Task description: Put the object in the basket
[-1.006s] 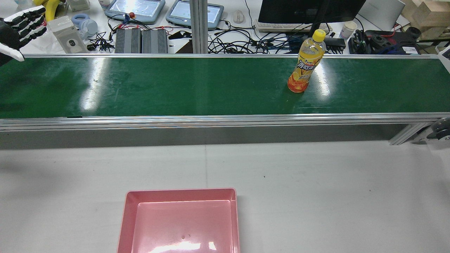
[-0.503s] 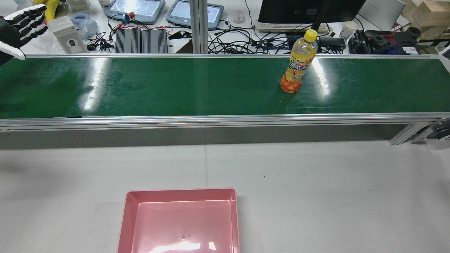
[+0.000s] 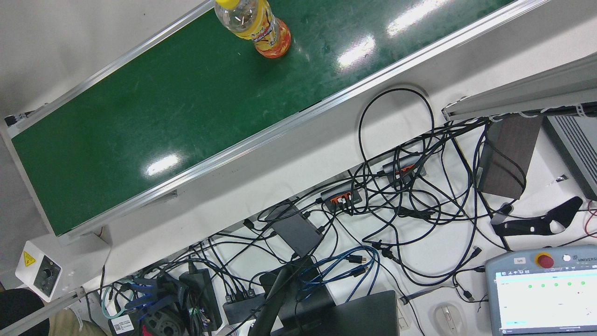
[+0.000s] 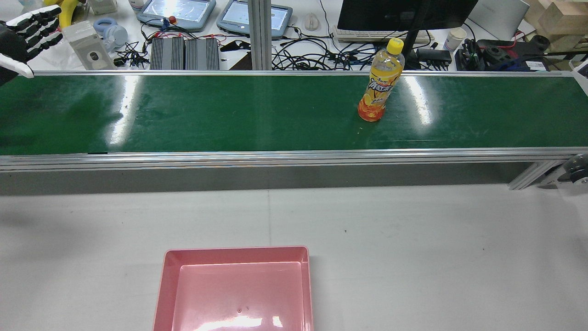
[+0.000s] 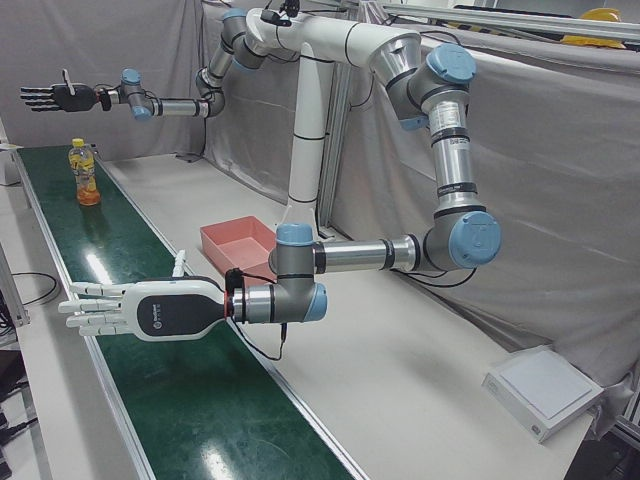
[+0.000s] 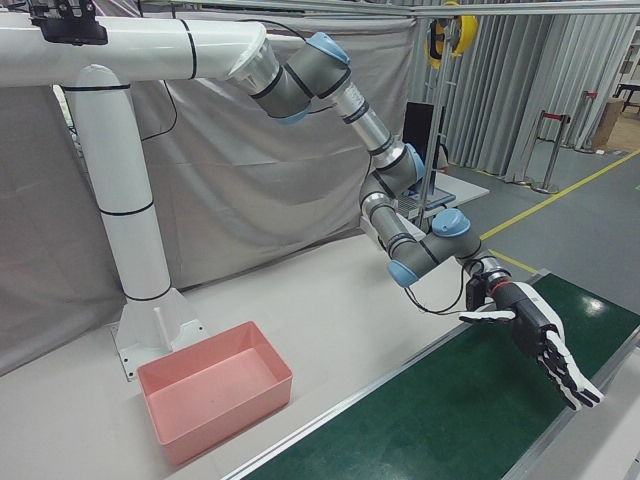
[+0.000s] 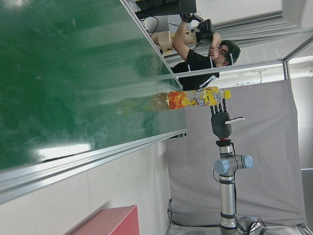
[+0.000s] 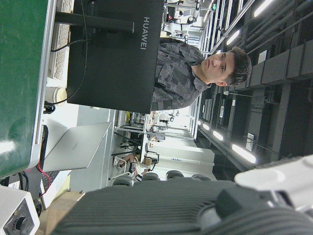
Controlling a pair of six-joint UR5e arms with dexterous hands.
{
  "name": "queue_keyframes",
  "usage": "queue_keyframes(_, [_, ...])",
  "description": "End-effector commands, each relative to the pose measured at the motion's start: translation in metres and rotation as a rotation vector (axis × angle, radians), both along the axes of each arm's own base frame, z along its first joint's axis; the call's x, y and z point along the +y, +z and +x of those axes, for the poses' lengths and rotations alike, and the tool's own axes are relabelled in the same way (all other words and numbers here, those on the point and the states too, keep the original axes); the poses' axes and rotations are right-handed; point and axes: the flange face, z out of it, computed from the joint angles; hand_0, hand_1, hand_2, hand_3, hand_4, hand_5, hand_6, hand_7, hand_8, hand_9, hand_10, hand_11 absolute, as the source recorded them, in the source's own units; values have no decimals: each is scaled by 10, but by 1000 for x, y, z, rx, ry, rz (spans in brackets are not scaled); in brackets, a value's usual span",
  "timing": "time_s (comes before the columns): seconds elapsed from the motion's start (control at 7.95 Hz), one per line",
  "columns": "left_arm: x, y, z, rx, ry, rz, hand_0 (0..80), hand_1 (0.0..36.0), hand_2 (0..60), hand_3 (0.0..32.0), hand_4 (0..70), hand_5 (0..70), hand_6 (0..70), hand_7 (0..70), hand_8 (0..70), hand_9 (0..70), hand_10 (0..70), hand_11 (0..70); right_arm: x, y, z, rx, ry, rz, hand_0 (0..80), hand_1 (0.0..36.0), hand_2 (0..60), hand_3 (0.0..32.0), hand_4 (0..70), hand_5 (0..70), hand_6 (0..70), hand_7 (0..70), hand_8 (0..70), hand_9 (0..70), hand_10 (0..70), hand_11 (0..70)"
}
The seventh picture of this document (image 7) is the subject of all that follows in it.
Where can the left black-white robot hand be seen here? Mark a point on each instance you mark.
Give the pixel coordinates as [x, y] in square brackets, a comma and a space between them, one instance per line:
[300, 9]

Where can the right black-white robot hand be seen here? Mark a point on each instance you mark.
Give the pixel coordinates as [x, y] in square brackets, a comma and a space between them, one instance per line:
[221, 127]

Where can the orange-yellow drink bottle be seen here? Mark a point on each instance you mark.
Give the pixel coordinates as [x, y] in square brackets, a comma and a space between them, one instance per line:
[195, 98]

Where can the right grey UR5e robot arm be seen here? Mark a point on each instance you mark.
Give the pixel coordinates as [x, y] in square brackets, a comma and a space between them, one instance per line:
[227, 195]

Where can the pink plastic basket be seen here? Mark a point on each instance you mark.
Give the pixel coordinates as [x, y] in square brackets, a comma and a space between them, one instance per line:
[110, 222]

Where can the grey fabric backdrop sheet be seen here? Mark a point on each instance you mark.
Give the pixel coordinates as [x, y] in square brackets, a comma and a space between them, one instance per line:
[264, 147]

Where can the grey pleated curtain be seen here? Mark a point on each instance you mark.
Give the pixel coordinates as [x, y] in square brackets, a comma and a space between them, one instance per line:
[256, 31]

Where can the person in black shirt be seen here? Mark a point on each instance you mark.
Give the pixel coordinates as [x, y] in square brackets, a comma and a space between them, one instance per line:
[195, 61]

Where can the tan cardboard box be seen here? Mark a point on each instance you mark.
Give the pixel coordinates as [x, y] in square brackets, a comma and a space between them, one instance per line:
[163, 40]

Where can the green conveyor belt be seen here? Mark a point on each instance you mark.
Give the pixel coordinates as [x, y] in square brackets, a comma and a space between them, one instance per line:
[73, 73]

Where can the aluminium cell frame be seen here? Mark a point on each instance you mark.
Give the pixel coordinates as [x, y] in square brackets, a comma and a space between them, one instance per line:
[244, 66]

